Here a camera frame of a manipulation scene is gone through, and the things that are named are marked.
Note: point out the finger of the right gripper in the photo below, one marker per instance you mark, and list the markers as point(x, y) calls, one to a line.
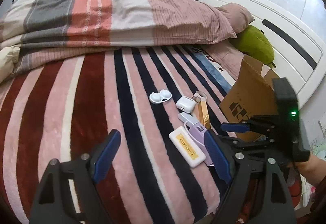
point(257, 124)

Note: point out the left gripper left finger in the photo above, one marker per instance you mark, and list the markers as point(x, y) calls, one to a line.
point(67, 191)

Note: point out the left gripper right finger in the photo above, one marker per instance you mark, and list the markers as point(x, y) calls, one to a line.
point(257, 190)

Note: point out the purple small box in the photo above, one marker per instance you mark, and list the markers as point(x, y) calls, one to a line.
point(196, 132)

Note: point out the tape roll with dispenser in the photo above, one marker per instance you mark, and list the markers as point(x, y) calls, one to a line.
point(199, 96)

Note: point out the white yellow label case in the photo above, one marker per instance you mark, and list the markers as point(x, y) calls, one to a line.
point(186, 146)

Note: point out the white earbuds case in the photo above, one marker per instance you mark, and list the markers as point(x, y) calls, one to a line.
point(186, 104)

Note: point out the white cable adapter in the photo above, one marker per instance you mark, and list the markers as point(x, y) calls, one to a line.
point(188, 120)

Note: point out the person right hand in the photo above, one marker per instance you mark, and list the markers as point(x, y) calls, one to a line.
point(314, 170)

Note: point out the brown cardboard box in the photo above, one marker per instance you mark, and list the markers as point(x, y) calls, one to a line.
point(252, 94)

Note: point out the white bed headboard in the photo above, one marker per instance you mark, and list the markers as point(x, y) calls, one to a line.
point(299, 52)

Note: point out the green plush toy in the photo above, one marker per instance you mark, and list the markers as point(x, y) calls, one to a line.
point(253, 42)

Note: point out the striped fleece blanket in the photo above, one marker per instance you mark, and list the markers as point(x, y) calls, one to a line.
point(64, 108)

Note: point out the white contact lens case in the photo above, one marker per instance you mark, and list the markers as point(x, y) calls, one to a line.
point(160, 97)

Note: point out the pink striped pillow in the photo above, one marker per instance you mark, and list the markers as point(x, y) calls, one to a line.
point(238, 16)

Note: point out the cream fluffy blanket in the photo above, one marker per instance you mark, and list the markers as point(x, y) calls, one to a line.
point(9, 56)

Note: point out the striped folded quilt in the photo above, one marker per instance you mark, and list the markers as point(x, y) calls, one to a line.
point(71, 26)

